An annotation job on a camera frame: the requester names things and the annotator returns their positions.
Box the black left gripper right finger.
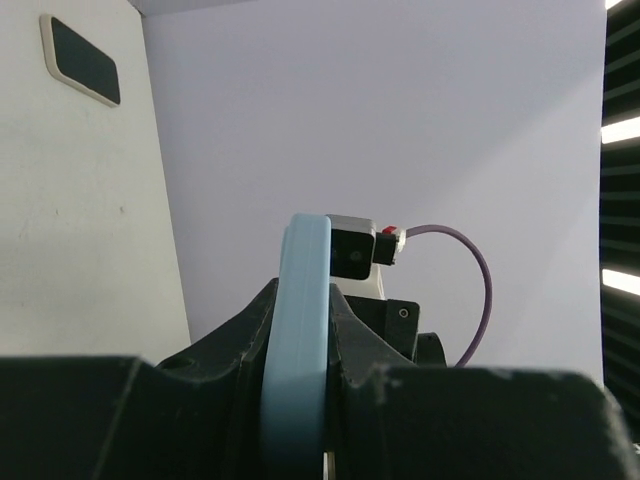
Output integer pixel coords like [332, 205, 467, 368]
[327, 288, 639, 479]

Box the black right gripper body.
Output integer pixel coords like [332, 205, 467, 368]
[346, 295, 447, 367]

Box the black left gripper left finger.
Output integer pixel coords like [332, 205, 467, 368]
[1, 281, 277, 479]

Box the phone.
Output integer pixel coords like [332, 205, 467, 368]
[260, 214, 331, 479]
[39, 14, 121, 108]

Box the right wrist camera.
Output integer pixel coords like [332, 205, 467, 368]
[327, 214, 407, 300]

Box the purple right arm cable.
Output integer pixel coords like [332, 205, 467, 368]
[404, 223, 494, 369]

